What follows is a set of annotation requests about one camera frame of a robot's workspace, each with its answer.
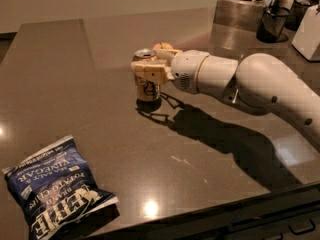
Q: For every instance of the dark drawer with handle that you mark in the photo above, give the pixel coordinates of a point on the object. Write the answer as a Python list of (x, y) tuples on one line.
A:
[(293, 214)]

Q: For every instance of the steel snack dispenser base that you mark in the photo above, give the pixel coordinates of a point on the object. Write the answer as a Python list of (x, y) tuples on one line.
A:
[(239, 14)]

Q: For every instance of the white napkin holder box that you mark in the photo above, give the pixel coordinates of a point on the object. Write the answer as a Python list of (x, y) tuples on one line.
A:
[(307, 38)]

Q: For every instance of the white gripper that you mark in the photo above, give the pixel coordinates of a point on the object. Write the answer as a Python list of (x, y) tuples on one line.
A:
[(185, 70)]

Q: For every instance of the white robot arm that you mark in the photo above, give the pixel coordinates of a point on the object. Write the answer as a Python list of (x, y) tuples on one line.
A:
[(257, 84)]

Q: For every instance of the red apple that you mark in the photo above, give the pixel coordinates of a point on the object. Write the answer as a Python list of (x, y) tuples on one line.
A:
[(162, 45)]

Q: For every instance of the blue potato chip bag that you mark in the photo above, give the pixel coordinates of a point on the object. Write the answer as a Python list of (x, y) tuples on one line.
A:
[(55, 187)]

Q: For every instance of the black mesh cup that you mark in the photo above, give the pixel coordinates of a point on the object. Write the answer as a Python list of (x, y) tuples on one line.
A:
[(271, 24), (297, 13)]

